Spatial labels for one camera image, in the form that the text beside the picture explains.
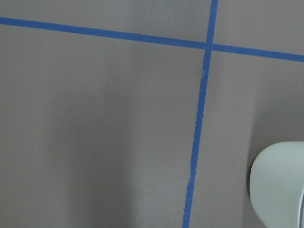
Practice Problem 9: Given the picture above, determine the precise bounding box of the grey robot arm joint cap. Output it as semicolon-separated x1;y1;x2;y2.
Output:
249;142;304;228

